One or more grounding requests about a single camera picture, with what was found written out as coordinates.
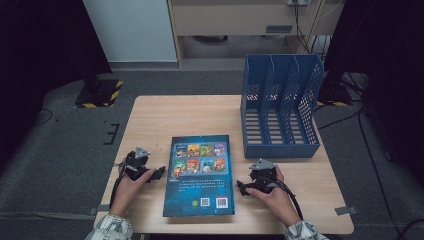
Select right hand-held gripper cable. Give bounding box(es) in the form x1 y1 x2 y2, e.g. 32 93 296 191
266 175 305 222

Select person's right hand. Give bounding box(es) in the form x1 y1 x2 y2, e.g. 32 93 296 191
245 166 303 229

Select beige wooden cabinet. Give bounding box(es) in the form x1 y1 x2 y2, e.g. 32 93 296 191
166 0 344 69

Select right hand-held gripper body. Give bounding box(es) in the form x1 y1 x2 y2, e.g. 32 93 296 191
248 158 278 195

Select black stand base yellow stripes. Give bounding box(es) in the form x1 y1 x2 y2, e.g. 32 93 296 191
73 73 124 110
316 71 355 108

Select blue picture book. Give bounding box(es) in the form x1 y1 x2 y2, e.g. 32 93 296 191
162 134 236 218

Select bundle of hanging cables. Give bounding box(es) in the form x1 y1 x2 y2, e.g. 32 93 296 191
292 0 335 56

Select white panel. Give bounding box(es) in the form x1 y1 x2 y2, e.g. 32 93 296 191
82 0 178 64

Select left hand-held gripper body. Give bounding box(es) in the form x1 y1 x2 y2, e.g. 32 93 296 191
115 145 158 183

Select black floor cable loop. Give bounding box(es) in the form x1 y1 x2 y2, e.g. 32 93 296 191
32 107 54 128

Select black curtain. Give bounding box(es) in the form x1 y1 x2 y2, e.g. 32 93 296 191
0 0 113 168
322 0 424 188

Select grey tape strip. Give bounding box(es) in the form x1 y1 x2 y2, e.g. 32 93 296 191
333 205 359 217
88 203 113 216

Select blue plastic file rack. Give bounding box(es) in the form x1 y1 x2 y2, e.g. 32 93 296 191
239 53 325 160

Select hand-held gripper cable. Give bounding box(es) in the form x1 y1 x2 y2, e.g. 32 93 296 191
108 171 127 210
266 175 305 222

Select long black floor cable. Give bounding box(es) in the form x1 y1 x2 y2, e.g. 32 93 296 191
356 109 403 238

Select left hand-held gripper cable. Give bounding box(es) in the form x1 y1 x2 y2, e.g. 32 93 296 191
108 171 127 210

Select person's left hand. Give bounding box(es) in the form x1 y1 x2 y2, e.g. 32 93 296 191
109 168 156 218

